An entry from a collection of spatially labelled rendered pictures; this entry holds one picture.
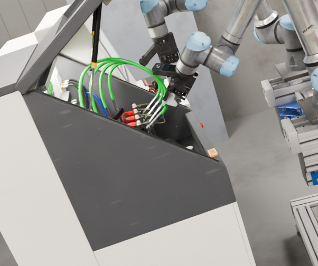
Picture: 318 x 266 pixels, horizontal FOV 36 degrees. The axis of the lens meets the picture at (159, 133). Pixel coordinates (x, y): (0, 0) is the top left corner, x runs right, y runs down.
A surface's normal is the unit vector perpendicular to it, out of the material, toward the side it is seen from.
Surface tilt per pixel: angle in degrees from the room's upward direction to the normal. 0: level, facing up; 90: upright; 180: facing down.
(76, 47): 90
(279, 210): 0
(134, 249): 90
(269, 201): 0
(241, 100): 90
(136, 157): 90
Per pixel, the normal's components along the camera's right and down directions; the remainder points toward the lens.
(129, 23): -0.07, 0.28
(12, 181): 0.12, 0.35
